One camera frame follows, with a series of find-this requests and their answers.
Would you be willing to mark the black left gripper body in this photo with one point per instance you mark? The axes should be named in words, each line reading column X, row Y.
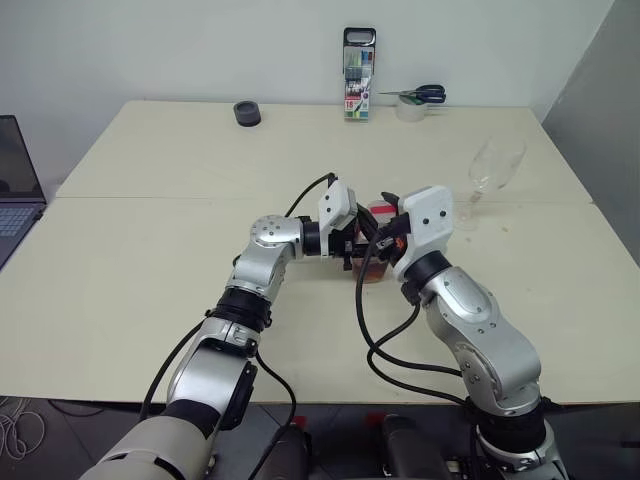
column 347, row 242

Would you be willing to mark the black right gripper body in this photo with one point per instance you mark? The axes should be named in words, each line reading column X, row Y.
column 392, row 240

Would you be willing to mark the clear plastic drink bottle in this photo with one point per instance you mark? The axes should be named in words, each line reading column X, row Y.
column 371, row 272

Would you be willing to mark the clear wine glass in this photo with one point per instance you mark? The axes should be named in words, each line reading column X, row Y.
column 495, row 165

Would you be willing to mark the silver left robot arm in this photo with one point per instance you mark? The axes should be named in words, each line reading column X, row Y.
column 270, row 260

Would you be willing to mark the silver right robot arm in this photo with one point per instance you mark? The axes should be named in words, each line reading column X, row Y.
column 480, row 320

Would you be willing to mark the clear tape roll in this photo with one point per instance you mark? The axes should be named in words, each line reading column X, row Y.
column 411, row 113

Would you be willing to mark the marker pen pack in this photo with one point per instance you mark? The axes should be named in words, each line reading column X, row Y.
column 358, row 75

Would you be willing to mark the black round lid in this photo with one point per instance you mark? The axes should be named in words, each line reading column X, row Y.
column 247, row 114

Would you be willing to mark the small red tab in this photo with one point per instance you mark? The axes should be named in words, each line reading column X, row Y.
column 300, row 422

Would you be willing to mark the dark rounded shape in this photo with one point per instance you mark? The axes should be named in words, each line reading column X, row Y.
column 287, row 452
column 412, row 447

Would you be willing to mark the grey laptop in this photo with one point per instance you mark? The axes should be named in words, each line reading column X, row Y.
column 15, row 165

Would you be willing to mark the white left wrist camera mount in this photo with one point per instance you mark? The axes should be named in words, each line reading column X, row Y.
column 336, row 205

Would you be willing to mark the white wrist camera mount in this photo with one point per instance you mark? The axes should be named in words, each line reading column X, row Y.
column 336, row 205
column 430, row 220

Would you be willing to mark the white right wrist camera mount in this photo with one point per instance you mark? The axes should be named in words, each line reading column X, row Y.
column 430, row 220

